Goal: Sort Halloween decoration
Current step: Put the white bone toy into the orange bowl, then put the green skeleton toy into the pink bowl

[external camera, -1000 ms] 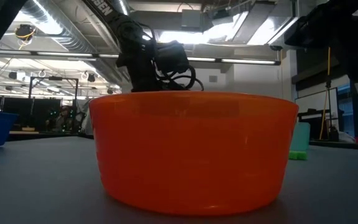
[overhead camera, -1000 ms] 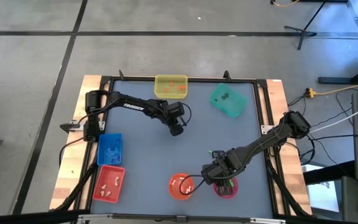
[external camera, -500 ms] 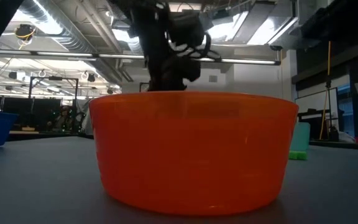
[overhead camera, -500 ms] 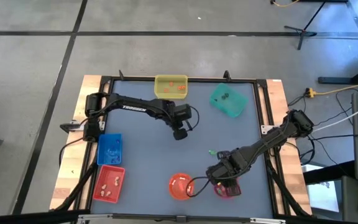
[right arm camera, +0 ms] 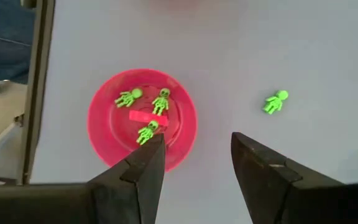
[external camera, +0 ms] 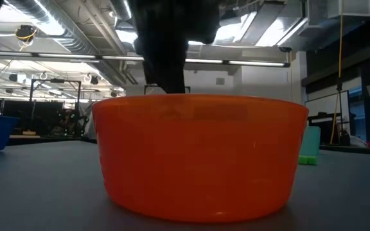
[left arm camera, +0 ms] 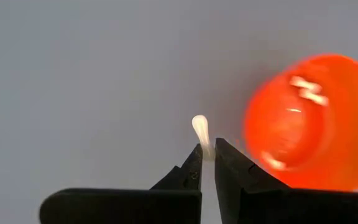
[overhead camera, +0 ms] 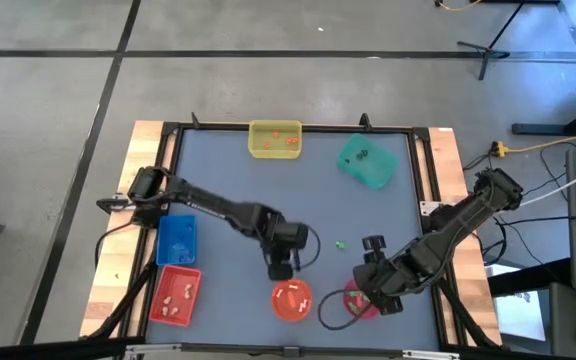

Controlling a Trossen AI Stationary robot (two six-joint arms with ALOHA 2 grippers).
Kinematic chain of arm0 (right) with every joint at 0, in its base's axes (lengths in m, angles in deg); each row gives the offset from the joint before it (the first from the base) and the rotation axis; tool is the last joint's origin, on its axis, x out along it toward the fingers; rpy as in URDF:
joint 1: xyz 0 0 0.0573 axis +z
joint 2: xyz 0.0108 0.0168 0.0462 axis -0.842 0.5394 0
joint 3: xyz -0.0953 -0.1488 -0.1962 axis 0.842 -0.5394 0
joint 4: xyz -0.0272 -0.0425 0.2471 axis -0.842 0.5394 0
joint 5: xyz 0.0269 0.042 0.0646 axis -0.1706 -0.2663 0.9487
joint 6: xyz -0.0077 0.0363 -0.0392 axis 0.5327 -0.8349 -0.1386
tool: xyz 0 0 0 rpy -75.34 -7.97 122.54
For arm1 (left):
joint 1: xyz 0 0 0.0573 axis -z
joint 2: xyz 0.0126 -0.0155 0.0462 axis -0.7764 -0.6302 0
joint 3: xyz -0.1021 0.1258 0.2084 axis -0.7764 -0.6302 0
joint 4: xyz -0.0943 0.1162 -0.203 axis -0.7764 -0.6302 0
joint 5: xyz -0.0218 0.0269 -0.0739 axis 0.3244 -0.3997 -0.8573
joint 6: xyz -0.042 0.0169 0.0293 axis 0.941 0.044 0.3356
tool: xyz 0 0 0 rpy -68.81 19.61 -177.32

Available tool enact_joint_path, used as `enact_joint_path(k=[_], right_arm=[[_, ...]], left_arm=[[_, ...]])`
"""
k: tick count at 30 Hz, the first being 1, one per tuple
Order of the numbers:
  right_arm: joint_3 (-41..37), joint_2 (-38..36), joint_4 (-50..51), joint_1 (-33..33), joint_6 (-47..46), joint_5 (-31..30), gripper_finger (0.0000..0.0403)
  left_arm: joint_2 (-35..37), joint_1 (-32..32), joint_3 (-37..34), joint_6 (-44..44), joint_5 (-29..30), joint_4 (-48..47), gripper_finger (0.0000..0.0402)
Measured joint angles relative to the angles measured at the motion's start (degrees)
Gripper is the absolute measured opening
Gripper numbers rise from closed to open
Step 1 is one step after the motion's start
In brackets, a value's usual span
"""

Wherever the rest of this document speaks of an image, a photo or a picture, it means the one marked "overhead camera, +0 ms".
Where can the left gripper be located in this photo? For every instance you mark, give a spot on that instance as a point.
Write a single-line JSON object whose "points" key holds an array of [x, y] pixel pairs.
{"points": [[280, 267]]}

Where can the black desk foot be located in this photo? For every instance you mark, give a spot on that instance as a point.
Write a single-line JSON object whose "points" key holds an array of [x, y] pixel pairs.
{"points": [[558, 128]]}

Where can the black tripod stand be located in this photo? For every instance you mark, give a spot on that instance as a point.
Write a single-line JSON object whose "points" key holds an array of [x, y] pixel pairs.
{"points": [[488, 50]]}

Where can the round orange plastic bowl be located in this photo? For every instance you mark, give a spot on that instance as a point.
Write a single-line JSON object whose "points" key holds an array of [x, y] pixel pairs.
{"points": [[283, 312]]}

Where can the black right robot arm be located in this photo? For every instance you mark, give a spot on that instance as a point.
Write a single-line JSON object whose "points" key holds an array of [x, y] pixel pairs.
{"points": [[458, 225]]}

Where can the dark grey box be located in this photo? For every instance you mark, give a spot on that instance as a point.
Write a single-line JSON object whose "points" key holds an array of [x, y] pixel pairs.
{"points": [[563, 320]]}

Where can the blue plastic basket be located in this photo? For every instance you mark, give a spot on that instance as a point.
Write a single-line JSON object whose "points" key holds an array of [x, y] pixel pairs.
{"points": [[168, 225]]}

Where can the red plastic basket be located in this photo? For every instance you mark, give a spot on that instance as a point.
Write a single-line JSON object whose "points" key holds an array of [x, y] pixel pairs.
{"points": [[183, 305]]}

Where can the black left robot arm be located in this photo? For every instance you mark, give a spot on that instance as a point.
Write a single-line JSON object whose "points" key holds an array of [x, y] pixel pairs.
{"points": [[218, 207]]}

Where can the black table rig frame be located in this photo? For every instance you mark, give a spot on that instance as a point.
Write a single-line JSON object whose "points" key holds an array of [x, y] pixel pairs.
{"points": [[208, 128]]}

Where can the round pink plastic bowl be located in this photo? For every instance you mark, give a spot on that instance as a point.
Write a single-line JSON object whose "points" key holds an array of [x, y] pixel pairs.
{"points": [[348, 312]]}

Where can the white sheet on floor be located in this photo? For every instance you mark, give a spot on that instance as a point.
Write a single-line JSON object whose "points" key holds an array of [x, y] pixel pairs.
{"points": [[518, 315]]}

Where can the teal green block right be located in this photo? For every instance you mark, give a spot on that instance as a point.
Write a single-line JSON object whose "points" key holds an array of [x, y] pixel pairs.
{"points": [[375, 170]]}

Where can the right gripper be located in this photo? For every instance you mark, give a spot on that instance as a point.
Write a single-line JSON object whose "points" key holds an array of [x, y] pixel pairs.
{"points": [[385, 302]]}

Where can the yellow plastic bin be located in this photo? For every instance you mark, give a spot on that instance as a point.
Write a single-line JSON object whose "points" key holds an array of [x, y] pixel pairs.
{"points": [[268, 152]]}

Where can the black clamp bracket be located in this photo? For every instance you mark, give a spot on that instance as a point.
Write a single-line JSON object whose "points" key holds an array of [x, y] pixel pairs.
{"points": [[113, 204]]}

